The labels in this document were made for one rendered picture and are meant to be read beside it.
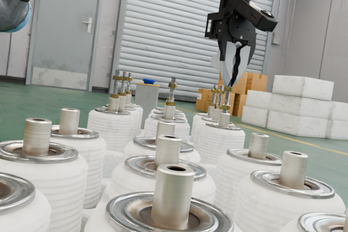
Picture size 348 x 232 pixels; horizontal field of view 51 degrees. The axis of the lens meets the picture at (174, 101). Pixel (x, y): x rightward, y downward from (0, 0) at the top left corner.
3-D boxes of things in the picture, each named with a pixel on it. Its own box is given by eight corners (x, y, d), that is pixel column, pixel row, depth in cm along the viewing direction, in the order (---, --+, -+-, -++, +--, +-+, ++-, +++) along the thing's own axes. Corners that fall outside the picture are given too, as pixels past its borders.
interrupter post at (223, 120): (218, 127, 78) (221, 112, 78) (229, 129, 77) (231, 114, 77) (215, 128, 76) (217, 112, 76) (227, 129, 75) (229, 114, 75)
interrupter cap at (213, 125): (211, 124, 81) (211, 121, 81) (244, 130, 79) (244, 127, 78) (200, 126, 75) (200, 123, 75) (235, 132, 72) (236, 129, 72)
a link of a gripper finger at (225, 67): (213, 84, 80) (220, 43, 79) (231, 86, 75) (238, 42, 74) (202, 82, 78) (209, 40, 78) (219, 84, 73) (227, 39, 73)
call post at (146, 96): (123, 180, 115) (136, 83, 113) (126, 175, 122) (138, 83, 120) (145, 184, 115) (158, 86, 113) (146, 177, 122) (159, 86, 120)
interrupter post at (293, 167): (282, 190, 32) (287, 154, 32) (273, 183, 35) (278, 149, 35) (308, 193, 33) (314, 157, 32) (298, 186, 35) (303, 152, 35)
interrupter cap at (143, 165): (119, 178, 29) (120, 170, 29) (127, 158, 37) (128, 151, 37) (211, 189, 30) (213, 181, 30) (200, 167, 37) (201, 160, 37)
